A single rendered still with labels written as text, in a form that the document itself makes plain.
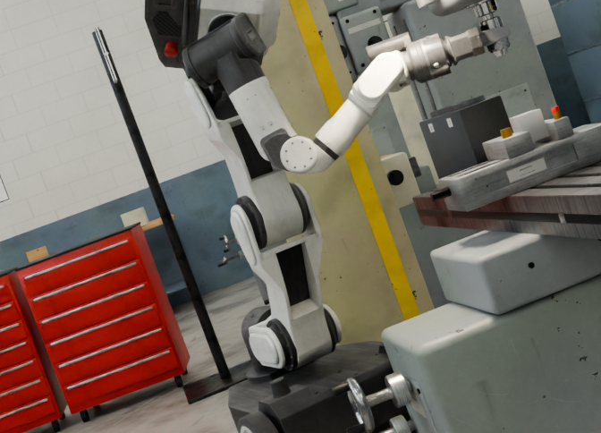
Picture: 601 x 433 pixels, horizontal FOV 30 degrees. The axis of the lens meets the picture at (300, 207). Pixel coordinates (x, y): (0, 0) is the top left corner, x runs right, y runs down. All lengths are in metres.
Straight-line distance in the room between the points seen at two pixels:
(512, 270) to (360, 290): 1.90
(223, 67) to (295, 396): 0.81
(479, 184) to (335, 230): 1.80
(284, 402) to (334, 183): 1.51
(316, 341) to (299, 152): 0.73
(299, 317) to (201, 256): 8.43
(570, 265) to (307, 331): 0.88
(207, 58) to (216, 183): 8.90
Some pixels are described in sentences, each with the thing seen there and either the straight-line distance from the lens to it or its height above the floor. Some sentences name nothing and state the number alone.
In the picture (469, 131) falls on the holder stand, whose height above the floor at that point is 1.05.
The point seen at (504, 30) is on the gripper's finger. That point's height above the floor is 1.23.
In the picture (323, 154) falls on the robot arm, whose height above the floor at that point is 1.12.
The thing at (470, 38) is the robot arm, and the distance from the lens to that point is 2.34.
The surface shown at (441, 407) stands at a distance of 2.21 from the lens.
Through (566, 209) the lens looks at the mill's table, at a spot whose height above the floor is 0.89.
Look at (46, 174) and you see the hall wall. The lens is 11.27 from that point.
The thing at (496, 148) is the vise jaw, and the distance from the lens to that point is 2.35.
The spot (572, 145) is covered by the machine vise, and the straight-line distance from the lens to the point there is 2.35.
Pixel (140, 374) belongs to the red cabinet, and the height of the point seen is 0.17.
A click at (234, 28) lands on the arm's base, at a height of 1.43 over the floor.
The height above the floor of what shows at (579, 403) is 0.50.
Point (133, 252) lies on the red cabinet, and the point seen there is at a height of 0.86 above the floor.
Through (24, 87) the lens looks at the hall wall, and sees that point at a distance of 11.33.
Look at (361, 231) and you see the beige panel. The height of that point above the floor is 0.77.
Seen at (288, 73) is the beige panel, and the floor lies 1.40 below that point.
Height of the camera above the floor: 1.18
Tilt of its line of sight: 4 degrees down
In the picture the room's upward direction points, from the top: 20 degrees counter-clockwise
